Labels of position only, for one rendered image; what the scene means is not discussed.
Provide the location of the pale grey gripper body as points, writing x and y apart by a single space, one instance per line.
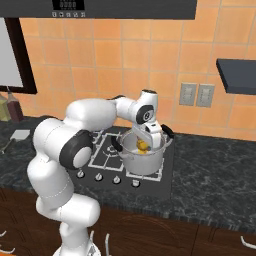
141 134

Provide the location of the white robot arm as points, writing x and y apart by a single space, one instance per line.
53 166

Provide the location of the white spatula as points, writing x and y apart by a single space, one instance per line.
20 135

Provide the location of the yellow vegetable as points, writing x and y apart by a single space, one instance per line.
142 146

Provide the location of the silver hob knob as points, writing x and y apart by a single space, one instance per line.
116 180
98 177
80 173
135 182

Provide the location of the black hob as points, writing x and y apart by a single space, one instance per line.
156 186

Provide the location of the dark wood cupboard door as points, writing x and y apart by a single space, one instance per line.
223 243
16 220
150 233

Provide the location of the dark grey extractor hood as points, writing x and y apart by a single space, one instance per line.
133 8

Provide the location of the dark brown bottle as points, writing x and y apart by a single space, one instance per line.
14 108

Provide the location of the dark framed window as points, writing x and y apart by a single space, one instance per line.
10 56

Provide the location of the grey wall socket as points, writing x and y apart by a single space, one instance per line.
188 94
205 95

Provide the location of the dark grey wall shelf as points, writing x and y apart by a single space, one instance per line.
238 76

